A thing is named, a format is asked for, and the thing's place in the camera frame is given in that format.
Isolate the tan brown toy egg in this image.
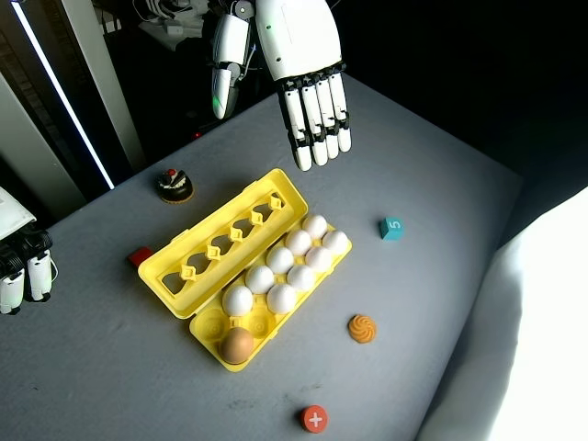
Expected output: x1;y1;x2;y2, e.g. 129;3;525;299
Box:
219;326;255;366

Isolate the teal number cube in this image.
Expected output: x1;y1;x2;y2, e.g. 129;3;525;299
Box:
379;216;406;242

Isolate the white frame post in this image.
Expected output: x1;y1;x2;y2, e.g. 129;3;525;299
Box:
59;0;148;172

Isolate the grey table cloth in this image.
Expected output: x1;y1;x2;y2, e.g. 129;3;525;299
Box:
0;73;525;441

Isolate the white LED light strip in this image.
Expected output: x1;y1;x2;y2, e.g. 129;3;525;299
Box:
8;0;116;190

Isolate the toy chocolate cake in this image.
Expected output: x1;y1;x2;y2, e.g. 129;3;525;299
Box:
154;168;195;205

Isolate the red block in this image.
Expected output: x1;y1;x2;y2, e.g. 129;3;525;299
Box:
128;246;154;268

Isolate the red cylinder with white cross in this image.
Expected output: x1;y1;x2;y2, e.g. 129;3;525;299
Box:
300;404;330;434

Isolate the white device with cables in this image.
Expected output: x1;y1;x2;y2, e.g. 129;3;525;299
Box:
135;0;217;52

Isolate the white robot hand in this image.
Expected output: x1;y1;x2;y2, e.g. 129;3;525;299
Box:
0;186;59;316
209;0;354;172

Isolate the white fabric sheet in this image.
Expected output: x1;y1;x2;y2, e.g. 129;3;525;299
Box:
415;183;588;441

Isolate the yellow plastic egg box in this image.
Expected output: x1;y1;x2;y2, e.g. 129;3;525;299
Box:
137;167;354;373

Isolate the orange swirl toy cookie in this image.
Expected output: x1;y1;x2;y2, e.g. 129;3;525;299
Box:
347;313;378;345

